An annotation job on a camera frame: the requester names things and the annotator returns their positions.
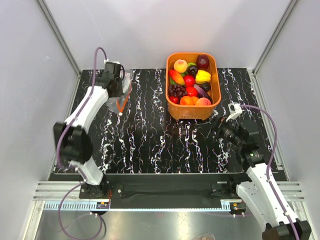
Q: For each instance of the orange plastic basket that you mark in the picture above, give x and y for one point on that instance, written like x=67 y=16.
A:
x=180 y=112

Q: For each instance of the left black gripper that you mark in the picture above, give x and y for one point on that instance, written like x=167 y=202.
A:
x=120 y=92

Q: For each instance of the yellow bell pepper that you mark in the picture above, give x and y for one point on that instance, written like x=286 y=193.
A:
x=202 y=77

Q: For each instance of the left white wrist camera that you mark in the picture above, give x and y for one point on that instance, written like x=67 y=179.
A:
x=109 y=61

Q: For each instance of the clear orange zip bag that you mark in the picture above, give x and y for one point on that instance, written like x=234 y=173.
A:
x=117 y=104

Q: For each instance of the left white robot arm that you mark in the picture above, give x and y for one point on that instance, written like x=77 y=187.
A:
x=73 y=144

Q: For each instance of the grey slotted cable duct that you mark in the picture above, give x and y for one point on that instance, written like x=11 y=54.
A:
x=138 y=206

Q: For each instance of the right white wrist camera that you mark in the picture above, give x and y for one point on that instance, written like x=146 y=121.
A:
x=235 y=111

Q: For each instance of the red apple centre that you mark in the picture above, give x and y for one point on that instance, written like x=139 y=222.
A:
x=189 y=81

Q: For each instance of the peach fruit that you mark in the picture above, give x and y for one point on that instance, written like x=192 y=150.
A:
x=180 y=66
x=203 y=102

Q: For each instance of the dark mangosteen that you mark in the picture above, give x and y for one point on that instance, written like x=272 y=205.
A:
x=192 y=70

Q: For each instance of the purple eggplant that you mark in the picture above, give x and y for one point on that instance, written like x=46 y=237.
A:
x=202 y=93

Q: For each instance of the dark red pomegranate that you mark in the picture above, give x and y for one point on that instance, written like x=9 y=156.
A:
x=202 y=62

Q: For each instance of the red orange mango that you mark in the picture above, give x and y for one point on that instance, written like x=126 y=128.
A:
x=175 y=78

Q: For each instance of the peach top fruit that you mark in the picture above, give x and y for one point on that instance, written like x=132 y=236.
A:
x=180 y=66

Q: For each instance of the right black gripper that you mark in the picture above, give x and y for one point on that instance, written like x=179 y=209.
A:
x=218 y=127

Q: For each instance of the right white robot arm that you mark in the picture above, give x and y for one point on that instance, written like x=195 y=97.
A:
x=258 y=189

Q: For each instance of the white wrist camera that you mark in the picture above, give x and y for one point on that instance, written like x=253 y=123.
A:
x=235 y=111
x=109 y=61

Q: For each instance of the peach front fruit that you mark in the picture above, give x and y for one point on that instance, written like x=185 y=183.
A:
x=203 y=102

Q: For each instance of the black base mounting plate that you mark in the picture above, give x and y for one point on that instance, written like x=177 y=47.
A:
x=120 y=186

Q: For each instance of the purple grape bunch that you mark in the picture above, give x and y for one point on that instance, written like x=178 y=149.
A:
x=176 y=90

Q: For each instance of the red tomato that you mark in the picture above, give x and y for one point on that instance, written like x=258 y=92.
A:
x=191 y=91

